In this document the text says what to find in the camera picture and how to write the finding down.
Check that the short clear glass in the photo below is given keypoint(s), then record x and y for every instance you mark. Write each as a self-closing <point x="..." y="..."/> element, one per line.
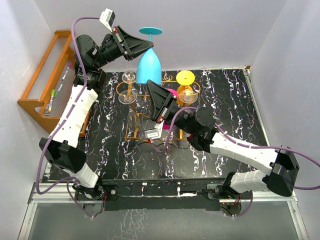
<point x="187" y="96"/>

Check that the gold wire wine glass rack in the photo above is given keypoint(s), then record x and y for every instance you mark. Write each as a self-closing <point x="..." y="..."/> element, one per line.
<point x="122" y="86"/>

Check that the yellow plastic wine glass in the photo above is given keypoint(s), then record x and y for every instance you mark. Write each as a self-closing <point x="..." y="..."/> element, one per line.
<point x="184" y="78"/>

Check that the orange wooden shelf rack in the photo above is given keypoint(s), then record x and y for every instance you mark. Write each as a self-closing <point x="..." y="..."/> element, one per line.
<point x="48" y="76"/>

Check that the tall clear wine glass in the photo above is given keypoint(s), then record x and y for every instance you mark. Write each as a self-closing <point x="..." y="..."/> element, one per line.
<point x="129" y="77"/>

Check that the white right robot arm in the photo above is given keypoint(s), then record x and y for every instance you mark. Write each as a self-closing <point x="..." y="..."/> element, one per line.
<point x="276" y="168"/>

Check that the pink cap marker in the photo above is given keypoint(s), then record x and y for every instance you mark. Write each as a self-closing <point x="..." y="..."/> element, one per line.
<point x="64" y="76"/>

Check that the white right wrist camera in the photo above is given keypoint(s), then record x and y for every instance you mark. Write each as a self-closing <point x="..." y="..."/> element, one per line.
<point x="154" y="133"/>

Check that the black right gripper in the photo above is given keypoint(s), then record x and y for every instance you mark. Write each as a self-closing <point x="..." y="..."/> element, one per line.
<point x="159" y="96"/>

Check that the blue plastic wine glass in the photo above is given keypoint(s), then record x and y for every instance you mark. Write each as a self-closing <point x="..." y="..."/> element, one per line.
<point x="149" y="66"/>

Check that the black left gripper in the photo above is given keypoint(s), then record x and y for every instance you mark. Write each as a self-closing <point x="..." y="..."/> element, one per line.
<point x="133" y="46"/>

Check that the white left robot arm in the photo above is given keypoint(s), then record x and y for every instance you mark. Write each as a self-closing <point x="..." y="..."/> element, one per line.
<point x="60" y="148"/>

